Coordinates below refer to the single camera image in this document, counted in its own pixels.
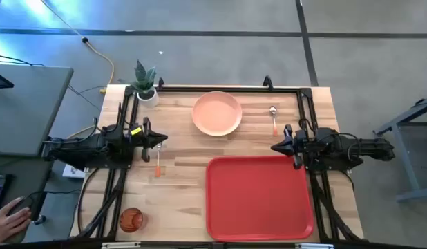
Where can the grey desk top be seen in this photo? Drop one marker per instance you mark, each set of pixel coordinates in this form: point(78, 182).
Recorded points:
point(27, 110)

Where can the black frame clamp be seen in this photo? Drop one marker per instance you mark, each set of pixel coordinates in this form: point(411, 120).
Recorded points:
point(268, 83)
point(161, 83)

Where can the grey metal table frame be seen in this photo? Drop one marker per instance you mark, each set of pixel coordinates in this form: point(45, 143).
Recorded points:
point(403, 152)

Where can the orange round plate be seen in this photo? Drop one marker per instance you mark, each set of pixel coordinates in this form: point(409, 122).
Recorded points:
point(217, 113)

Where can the white label strip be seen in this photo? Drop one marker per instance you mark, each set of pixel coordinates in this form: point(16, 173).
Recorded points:
point(313, 246)
point(121, 245)

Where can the small black round knob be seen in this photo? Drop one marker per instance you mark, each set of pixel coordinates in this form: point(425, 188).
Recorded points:
point(39, 219)

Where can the dark grey desk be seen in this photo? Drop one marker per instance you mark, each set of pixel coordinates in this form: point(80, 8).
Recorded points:
point(23, 166)

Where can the black aluminium table frame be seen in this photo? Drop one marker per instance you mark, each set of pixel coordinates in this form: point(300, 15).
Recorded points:
point(230, 89)

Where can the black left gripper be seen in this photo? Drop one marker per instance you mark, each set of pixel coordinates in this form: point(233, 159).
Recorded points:
point(146, 138)

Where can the red plastic tray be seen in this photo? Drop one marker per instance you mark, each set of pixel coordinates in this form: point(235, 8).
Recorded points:
point(258, 200)

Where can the green plant in white pot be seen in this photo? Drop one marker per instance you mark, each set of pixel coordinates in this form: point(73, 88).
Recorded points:
point(146, 86)

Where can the black computer mouse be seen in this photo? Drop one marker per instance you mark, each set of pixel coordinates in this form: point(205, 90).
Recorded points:
point(21, 204)

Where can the dark screen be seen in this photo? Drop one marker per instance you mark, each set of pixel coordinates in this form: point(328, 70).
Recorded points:
point(0, 81)

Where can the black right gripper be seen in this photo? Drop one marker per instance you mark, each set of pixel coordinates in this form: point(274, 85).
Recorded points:
point(298, 145)

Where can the person's hand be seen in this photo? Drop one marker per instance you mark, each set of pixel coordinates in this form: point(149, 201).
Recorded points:
point(8, 223)

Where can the translucent orange-red cup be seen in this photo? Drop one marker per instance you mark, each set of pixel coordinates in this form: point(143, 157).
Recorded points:
point(131, 220)

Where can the white printed box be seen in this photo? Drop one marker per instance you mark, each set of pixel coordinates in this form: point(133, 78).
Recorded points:
point(72, 172)

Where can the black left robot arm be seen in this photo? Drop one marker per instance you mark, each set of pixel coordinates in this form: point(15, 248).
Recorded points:
point(82, 145)

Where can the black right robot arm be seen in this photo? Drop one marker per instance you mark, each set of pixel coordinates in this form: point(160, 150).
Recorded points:
point(338, 145)

